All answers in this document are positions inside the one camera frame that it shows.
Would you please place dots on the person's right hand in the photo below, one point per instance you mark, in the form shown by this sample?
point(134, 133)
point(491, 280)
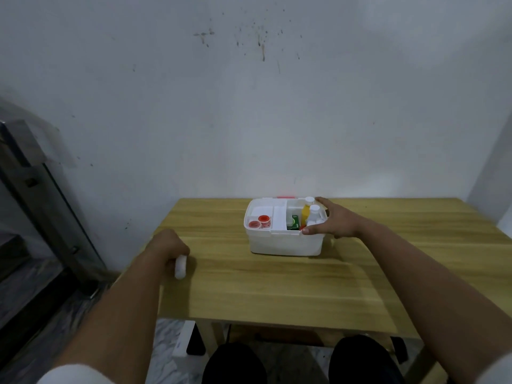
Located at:
point(342, 223)

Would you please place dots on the person's left forearm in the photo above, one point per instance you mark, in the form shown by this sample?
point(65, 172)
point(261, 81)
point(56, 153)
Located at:
point(120, 311)

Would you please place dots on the person's left leg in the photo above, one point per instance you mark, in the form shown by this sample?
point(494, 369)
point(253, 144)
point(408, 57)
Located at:
point(234, 365)

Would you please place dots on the person's right thumb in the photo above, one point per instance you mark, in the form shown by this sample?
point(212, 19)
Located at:
point(312, 229)

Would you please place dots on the white left sleeve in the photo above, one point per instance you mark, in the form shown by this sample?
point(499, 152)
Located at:
point(76, 375)

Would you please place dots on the person's leg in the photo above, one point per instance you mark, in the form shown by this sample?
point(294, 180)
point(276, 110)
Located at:
point(366, 361)
point(234, 365)

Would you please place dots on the white sleeve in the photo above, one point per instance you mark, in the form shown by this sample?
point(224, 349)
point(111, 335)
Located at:
point(486, 369)
point(76, 375)

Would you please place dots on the white power strip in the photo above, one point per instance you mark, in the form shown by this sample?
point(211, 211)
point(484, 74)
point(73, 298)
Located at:
point(184, 339)

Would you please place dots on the small white bottle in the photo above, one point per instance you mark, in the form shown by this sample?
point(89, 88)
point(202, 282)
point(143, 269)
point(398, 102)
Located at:
point(180, 267)

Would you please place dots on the orange bottle with white cap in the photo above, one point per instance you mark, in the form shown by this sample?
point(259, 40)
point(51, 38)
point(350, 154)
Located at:
point(307, 208)

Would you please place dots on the white plastic storage box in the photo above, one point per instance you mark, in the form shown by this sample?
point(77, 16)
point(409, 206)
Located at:
point(284, 243)

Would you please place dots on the person's left hand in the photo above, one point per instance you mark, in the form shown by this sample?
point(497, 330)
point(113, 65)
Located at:
point(166, 245)

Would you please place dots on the white medicine bottle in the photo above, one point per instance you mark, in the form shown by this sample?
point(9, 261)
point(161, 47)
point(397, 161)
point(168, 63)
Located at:
point(314, 215)

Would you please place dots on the glass door with metal frame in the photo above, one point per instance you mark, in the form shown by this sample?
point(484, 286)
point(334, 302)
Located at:
point(36, 219)

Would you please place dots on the person's right forearm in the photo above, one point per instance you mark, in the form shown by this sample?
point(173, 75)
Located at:
point(432, 291)

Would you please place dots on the white right sleeve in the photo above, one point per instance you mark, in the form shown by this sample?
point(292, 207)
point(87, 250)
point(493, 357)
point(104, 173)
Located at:
point(486, 369)

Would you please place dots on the green medicine packet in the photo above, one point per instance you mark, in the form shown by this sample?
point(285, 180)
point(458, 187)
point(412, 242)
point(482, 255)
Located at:
point(295, 222)

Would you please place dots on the wooden table leg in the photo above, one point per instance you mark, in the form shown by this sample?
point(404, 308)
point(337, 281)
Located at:
point(210, 335)

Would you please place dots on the person's left fingers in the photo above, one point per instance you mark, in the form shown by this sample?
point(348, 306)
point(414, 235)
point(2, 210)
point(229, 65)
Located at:
point(183, 249)

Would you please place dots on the white inner tray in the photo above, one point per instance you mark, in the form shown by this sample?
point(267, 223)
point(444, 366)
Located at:
point(260, 213)

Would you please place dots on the person's right leg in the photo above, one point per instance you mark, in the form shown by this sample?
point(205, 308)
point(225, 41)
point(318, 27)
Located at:
point(366, 361)

